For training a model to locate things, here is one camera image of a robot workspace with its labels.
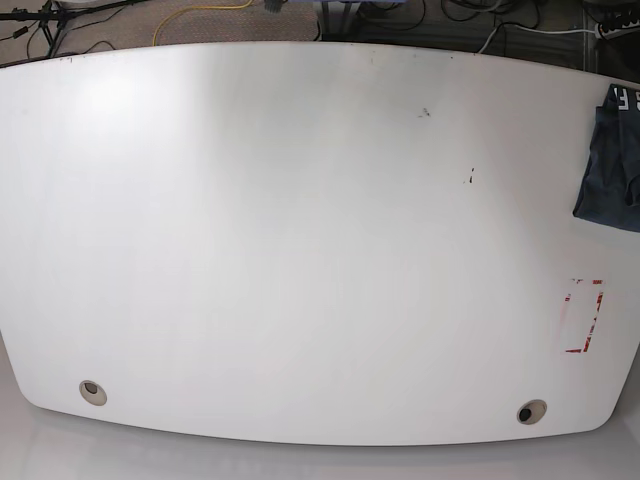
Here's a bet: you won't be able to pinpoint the yellow cable on floor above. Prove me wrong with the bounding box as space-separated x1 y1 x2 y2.
152 0 254 47

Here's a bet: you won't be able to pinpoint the left table cable grommet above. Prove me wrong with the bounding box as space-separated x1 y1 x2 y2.
79 380 107 407

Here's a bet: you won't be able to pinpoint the table cable grommet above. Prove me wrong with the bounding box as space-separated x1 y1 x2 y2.
517 399 547 425
79 380 107 407

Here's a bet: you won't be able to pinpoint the white power strip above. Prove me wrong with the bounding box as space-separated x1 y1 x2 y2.
595 10 640 40

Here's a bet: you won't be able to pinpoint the white cable on floor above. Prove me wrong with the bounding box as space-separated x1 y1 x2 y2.
477 25 599 55

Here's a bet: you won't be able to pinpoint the black tripod stand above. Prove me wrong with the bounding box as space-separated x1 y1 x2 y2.
1 0 145 59

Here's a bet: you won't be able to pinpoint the dark blue T-shirt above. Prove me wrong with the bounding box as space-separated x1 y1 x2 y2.
573 84 639 232

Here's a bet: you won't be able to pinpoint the red tape rectangle marking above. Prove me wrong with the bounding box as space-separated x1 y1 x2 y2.
558 278 605 354

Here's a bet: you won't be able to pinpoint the right table cable grommet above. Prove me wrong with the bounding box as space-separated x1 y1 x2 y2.
517 399 547 425

